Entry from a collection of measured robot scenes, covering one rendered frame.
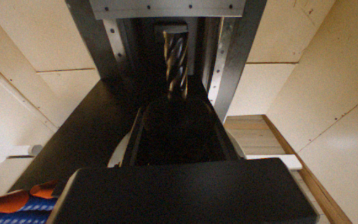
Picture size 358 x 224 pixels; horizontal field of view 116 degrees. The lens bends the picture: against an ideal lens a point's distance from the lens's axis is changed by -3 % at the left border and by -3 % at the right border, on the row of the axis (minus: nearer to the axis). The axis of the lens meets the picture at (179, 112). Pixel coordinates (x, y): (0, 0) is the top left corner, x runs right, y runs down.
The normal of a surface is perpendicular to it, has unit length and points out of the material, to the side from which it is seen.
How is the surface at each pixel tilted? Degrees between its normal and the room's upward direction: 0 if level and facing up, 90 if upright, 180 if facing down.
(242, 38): 90
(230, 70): 90
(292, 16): 90
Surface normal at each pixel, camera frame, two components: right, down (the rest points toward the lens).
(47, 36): 0.06, 0.68
